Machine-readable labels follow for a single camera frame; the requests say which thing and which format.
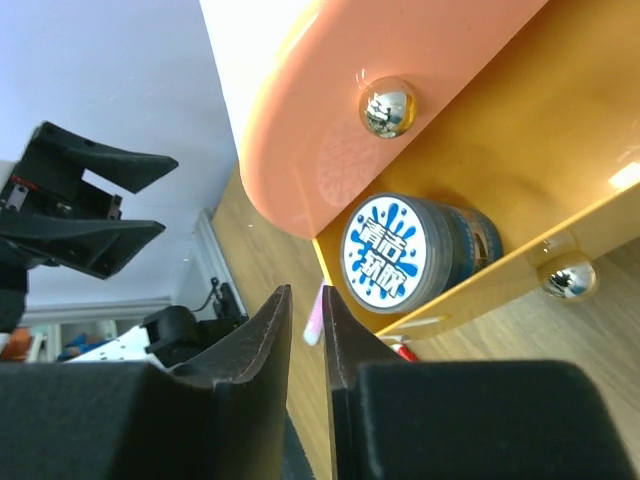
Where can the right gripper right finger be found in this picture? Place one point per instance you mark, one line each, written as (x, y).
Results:
(395, 419)

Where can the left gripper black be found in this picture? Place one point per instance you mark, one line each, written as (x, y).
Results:
(78, 226)

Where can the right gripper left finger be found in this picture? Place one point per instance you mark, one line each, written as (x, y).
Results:
(219, 415)

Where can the round blue patterned tin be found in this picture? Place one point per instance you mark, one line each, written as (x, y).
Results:
(400, 252)

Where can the round cream drawer organizer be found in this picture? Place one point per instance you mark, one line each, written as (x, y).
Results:
(527, 111)

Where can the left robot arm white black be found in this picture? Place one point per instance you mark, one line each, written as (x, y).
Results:
(174, 335)

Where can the red capped white marker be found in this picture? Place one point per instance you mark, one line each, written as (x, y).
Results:
(399, 344)

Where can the pink highlighter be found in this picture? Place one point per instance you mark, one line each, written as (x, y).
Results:
(314, 326)

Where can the aluminium frame rail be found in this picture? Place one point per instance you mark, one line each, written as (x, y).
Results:
(204, 285)

